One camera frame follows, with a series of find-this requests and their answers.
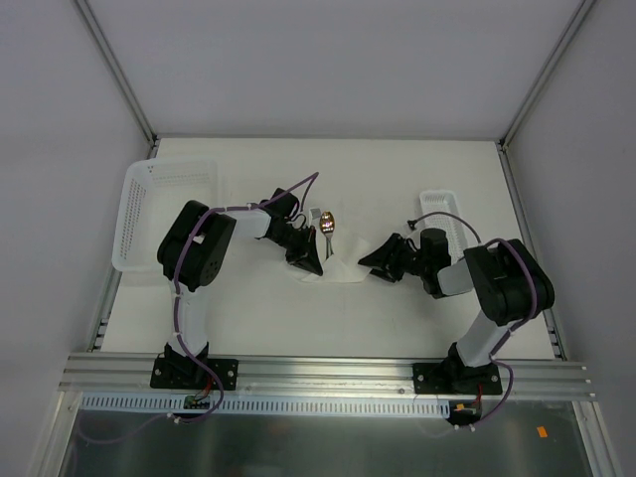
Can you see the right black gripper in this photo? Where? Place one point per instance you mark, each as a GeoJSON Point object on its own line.
{"type": "Point", "coordinates": [397, 253]}

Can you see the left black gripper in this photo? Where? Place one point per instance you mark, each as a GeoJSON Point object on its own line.
{"type": "Point", "coordinates": [299, 243]}

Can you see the white paper napkin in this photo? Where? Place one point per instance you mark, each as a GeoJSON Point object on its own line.
{"type": "Point", "coordinates": [342, 266]}

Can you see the iridescent gold spoon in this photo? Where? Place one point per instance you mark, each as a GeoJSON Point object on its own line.
{"type": "Point", "coordinates": [327, 227]}

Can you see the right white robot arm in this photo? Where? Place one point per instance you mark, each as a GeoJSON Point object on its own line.
{"type": "Point", "coordinates": [510, 286]}

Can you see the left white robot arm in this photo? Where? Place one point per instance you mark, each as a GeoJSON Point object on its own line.
{"type": "Point", "coordinates": [191, 256]}

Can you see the small white perforated tray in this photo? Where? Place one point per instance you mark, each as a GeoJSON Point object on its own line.
{"type": "Point", "coordinates": [441, 210]}

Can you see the large white perforated basket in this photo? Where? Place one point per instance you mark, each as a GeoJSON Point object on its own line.
{"type": "Point", "coordinates": [153, 194]}

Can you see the orange tape piece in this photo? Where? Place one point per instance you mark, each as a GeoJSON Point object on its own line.
{"type": "Point", "coordinates": [541, 431]}

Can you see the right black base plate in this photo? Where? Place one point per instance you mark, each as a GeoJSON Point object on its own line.
{"type": "Point", "coordinates": [447, 379]}

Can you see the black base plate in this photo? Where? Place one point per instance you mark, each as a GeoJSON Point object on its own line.
{"type": "Point", "coordinates": [447, 379]}
{"type": "Point", "coordinates": [177, 372]}

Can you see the white slotted cable duct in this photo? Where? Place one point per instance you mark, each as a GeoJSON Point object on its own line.
{"type": "Point", "coordinates": [256, 405]}

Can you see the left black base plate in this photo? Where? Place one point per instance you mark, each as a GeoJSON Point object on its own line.
{"type": "Point", "coordinates": [177, 372]}

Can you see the aluminium mounting rail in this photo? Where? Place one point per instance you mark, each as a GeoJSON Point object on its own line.
{"type": "Point", "coordinates": [323, 377]}

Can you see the right aluminium frame post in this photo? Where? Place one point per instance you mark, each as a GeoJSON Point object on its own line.
{"type": "Point", "coordinates": [562, 44]}

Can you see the aluminium frame post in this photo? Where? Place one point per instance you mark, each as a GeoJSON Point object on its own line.
{"type": "Point", "coordinates": [116, 70]}
{"type": "Point", "coordinates": [562, 44]}

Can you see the left aluminium frame post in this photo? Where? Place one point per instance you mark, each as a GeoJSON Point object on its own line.
{"type": "Point", "coordinates": [116, 70]}

